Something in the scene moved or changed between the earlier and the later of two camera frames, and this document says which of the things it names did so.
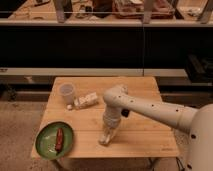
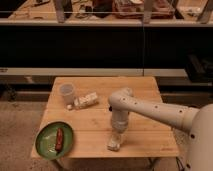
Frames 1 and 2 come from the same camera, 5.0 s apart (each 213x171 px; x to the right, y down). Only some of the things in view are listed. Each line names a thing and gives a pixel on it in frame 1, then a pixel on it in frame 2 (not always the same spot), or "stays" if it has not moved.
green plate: (54, 140) stays
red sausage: (59, 140) stays
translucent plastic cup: (67, 89) stays
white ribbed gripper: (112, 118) to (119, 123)
